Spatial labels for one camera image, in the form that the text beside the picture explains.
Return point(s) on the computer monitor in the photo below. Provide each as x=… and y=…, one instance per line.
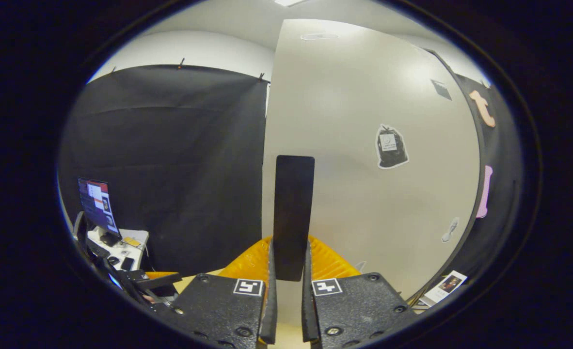
x=97, y=203

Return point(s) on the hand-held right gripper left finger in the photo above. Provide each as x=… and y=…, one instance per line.
x=269, y=315

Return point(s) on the white book with portrait cover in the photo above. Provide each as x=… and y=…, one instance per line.
x=444, y=287

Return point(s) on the black keyboard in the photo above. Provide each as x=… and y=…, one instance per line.
x=97, y=248

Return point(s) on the white side desk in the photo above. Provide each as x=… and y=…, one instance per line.
x=136, y=237

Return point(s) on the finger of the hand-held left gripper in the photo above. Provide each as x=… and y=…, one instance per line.
x=160, y=281

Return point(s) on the light grey cabinet door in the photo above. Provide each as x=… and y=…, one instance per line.
x=364, y=203

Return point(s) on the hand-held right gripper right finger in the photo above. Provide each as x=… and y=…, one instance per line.
x=308, y=315

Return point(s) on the black phone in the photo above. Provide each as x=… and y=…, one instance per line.
x=127, y=263

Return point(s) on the black backdrop cloth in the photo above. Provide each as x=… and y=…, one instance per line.
x=180, y=155

